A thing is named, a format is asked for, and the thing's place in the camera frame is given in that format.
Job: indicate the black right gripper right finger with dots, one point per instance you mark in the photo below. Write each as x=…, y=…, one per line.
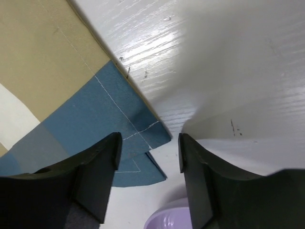
x=223, y=196

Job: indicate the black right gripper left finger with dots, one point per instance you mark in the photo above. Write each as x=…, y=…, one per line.
x=71, y=194

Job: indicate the blue beige white placemat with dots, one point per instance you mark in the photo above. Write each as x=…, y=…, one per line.
x=60, y=93

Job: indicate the purple plate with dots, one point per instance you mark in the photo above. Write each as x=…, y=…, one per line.
x=173, y=215

